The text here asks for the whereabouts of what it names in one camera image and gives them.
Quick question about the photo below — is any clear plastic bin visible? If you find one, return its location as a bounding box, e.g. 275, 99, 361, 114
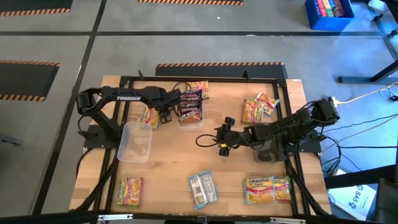
117, 122, 153, 164
176, 93, 205, 131

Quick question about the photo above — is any black desk leg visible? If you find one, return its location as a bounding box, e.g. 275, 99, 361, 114
338, 58, 398, 84

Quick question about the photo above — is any black crossbar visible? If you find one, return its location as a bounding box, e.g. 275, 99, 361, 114
0, 210, 398, 224

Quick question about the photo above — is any yellow green box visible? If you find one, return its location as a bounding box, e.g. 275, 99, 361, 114
323, 0, 335, 18

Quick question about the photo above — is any dark grey plastic bin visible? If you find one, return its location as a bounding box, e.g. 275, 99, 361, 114
252, 136, 287, 163

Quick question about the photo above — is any black desk frame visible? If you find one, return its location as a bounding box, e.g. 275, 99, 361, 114
366, 0, 398, 60

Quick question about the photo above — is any black cable bundle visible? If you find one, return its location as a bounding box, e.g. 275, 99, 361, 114
285, 158, 332, 217
74, 149, 121, 212

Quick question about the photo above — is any white object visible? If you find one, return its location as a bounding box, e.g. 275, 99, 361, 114
368, 0, 386, 12

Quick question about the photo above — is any black hazard-striped floor mat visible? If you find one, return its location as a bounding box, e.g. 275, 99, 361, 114
155, 61, 289, 80
138, 0, 244, 6
0, 0, 73, 18
0, 59, 60, 103

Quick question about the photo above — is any black beam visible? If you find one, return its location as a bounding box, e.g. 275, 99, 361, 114
324, 164, 398, 190

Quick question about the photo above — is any silver metal bracket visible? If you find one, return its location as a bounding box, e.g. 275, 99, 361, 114
97, 213, 134, 222
269, 217, 307, 224

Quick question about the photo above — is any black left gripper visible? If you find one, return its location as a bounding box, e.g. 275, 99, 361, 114
150, 88, 182, 124

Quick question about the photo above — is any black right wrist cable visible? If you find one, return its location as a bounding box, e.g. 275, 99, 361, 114
195, 133, 222, 149

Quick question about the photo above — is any yellow extension cable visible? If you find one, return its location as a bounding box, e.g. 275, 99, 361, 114
337, 81, 398, 105

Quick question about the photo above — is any dark red box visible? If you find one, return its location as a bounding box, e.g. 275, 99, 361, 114
332, 0, 345, 18

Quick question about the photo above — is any white printed cardboard sheet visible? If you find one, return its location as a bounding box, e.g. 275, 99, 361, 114
328, 183, 377, 221

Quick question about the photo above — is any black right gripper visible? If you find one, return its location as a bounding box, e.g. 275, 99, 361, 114
216, 116, 249, 157

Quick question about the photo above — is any blue plastic crate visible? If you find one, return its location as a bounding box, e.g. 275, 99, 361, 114
304, 0, 355, 32

